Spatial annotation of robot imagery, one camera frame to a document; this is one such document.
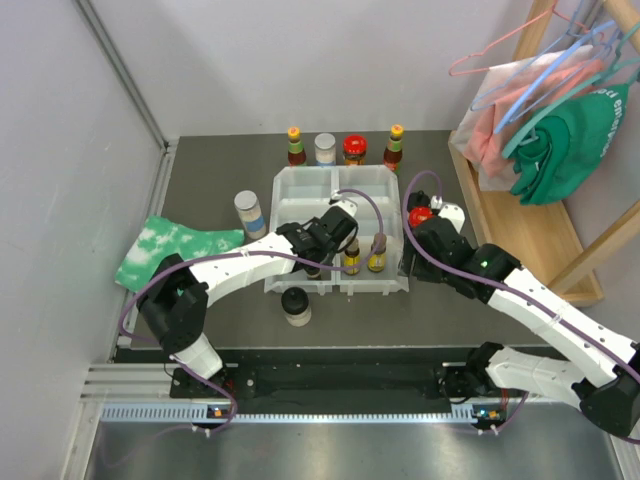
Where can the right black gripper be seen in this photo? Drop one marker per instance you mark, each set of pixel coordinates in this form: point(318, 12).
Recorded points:
point(405, 263)

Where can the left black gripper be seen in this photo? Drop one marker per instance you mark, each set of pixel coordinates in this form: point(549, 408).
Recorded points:
point(331, 255)

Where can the yellow label brown bottle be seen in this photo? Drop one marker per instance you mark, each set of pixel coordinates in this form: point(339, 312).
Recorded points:
point(352, 257)
point(377, 259)

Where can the black cap pepper bottle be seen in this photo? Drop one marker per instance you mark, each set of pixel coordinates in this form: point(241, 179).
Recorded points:
point(313, 273)

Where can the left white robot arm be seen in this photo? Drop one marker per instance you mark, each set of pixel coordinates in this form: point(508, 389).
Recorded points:
point(175, 301)

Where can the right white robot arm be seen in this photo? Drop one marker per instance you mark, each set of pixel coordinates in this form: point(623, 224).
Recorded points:
point(598, 373)

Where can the right white organizer tray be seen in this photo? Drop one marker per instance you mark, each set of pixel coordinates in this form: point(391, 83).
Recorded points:
point(381, 185)

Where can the white organizer tray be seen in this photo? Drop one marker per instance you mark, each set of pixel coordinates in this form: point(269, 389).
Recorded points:
point(299, 194)
point(381, 185)

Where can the right red lid sauce jar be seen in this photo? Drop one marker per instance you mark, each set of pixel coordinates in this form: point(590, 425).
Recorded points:
point(418, 215)

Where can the red lid sauce jar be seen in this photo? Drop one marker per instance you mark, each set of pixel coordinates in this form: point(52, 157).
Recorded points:
point(418, 215)
point(354, 149)

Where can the left white organizer tray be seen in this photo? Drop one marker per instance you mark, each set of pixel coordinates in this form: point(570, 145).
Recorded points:
point(299, 194)

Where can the black lid shaker front left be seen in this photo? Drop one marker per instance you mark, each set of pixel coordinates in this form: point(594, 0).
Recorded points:
point(296, 305)

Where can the black lid shaker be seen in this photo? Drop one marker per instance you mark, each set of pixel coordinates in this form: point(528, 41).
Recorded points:
point(417, 199)
point(296, 305)

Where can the black lid shaker right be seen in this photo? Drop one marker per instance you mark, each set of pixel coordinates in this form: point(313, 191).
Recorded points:
point(417, 199)

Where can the left silver lid salt jar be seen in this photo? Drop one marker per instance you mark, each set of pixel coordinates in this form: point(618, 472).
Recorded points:
point(250, 214)

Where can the silver lid salt jar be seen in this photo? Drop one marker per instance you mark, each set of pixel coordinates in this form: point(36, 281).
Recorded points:
point(250, 214)
point(325, 149)

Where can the left orange cap sauce bottle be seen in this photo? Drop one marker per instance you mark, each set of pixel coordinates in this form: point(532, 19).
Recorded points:
point(296, 151)

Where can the orange cap sauce bottle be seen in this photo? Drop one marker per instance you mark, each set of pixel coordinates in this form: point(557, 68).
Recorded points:
point(394, 148)
point(296, 151)

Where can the back silver lid salt jar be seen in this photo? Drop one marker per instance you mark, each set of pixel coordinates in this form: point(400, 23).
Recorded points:
point(325, 149)

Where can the back red lid sauce jar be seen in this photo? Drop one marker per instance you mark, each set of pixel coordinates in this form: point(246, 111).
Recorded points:
point(354, 149)

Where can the right orange cap sauce bottle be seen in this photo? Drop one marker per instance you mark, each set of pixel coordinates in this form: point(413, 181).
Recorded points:
point(394, 148)

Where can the wooden clothes rack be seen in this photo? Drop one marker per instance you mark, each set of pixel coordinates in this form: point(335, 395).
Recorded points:
point(563, 243)

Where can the green white cloth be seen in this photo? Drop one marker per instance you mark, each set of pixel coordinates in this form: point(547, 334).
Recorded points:
point(161, 238)

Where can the green garment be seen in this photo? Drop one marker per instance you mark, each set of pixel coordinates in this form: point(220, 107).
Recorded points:
point(570, 144)

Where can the pink white garment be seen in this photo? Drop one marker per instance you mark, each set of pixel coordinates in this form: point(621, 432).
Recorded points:
point(476, 138)

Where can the pink hanger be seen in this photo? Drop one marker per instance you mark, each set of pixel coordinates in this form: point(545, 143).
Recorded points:
point(529, 36)

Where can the teal hanger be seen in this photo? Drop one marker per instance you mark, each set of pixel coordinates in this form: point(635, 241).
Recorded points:
point(525, 134)

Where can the blue hanger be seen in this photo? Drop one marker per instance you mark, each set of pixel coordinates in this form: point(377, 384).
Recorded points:
point(525, 100)

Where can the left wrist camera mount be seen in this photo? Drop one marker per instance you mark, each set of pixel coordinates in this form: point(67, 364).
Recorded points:
point(347, 205)

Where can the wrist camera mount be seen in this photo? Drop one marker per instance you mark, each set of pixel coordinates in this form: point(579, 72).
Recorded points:
point(347, 205)
point(450, 211)

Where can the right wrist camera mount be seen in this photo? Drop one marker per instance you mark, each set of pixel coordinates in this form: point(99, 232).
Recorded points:
point(450, 211)

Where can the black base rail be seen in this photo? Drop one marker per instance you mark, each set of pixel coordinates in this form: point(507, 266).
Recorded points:
point(337, 381)

